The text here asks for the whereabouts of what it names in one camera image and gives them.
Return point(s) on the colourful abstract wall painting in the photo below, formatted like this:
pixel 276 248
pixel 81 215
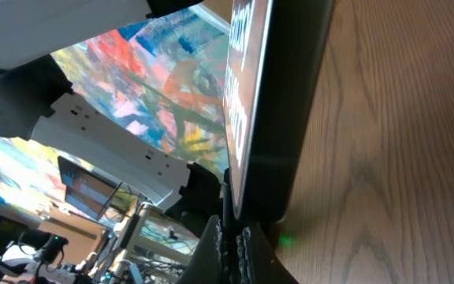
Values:
pixel 162 80

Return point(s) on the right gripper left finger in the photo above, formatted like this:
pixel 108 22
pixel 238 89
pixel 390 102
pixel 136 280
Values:
pixel 205 265

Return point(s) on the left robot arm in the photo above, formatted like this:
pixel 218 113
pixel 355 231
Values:
pixel 37 102

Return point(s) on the laptop with lit screen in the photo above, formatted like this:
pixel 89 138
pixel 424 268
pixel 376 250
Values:
pixel 88 192

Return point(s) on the white metal rack frame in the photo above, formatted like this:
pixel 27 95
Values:
pixel 157 247

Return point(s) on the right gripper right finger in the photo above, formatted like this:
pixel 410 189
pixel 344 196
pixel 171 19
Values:
pixel 258 263

